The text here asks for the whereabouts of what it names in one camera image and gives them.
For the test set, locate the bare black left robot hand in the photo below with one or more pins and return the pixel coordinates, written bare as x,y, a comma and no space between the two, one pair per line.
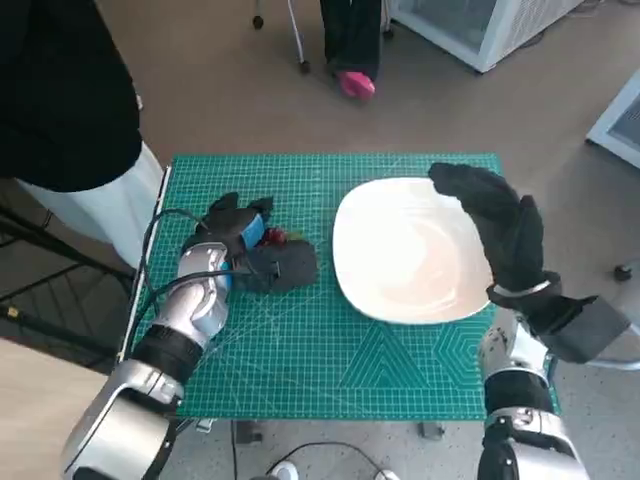
230,220

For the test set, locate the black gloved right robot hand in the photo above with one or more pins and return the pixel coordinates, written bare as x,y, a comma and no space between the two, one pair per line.
510,235

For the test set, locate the red toy grape bunch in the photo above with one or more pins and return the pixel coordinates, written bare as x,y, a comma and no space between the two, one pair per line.
275,236

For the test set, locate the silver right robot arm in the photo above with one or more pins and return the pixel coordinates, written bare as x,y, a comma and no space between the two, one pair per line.
517,395

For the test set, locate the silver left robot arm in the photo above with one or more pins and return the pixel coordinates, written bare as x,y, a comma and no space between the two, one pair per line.
200,295

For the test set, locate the white square plate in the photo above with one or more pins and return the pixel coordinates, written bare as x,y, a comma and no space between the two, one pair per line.
400,250

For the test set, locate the black caster wheel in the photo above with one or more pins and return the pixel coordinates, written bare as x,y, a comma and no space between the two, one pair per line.
387,33
258,22
623,270

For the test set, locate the white mesh cabinet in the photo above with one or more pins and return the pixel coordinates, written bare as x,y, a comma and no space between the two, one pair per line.
612,125
525,20

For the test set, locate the green cutting mat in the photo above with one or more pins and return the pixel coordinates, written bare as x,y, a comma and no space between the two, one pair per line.
310,350

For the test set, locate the black metal rack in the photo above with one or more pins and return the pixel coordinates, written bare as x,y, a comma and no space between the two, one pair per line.
30,280

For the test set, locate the person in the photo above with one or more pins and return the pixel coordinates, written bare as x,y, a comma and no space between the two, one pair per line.
60,90
352,40

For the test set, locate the white rounded foot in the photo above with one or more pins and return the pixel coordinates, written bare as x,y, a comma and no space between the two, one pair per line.
286,471
388,474

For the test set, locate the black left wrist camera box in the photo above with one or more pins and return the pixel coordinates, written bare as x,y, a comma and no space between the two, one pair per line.
290,265

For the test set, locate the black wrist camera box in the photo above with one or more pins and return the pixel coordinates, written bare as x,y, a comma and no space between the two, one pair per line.
585,330
290,265

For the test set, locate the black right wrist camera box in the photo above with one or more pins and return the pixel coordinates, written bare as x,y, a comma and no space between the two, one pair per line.
585,330

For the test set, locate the white metal frame leg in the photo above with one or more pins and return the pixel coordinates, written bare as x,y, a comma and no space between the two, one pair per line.
297,35

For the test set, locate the silver table bracket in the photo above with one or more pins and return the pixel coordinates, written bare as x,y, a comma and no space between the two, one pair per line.
206,425

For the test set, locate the dark table bracket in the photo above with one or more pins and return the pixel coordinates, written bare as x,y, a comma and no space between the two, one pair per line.
248,431
431,430

